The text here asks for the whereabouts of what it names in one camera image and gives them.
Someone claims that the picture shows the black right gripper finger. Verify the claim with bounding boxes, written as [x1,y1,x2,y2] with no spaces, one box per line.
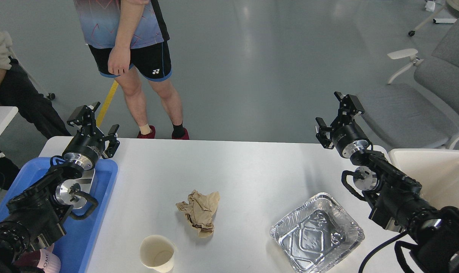
[315,117,332,133]
[334,91,365,119]

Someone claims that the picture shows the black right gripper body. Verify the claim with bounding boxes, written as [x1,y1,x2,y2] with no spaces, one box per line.
[316,118,370,158]

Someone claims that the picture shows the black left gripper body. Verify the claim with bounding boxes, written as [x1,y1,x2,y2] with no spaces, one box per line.
[63,126,118,171]

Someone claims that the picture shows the pink plastic mug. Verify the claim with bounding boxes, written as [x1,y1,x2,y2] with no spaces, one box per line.
[14,244,61,273]

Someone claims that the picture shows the square stainless steel tray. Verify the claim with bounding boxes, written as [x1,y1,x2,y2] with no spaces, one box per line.
[72,169,96,209]

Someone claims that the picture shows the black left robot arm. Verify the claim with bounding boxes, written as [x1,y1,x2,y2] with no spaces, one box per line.
[0,102,120,273]

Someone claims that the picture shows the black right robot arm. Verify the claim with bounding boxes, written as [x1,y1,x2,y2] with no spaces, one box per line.
[316,92,459,273]

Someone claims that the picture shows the grey office chair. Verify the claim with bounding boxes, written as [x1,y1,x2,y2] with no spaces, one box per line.
[357,18,459,150]

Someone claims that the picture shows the seated person at left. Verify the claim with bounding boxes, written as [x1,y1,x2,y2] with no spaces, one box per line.
[0,31,70,139]

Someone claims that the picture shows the standing person in shorts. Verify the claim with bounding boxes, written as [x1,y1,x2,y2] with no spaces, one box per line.
[74,0,190,140]

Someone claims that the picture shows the aluminium foil tray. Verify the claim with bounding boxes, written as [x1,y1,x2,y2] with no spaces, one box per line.
[269,192,365,273]

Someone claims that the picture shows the cream waste bin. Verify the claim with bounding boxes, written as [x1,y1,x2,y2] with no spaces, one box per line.
[389,149,459,209]

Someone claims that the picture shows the blue plastic bin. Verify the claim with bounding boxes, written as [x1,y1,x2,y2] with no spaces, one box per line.
[0,157,118,273]

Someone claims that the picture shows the crumpled brown paper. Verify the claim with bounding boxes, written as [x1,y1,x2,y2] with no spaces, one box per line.
[175,190,220,238]

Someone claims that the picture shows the cream paper cup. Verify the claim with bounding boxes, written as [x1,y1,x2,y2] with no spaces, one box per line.
[139,235,177,273]

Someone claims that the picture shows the white chair base far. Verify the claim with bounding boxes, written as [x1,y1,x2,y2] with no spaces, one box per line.
[407,0,459,37]

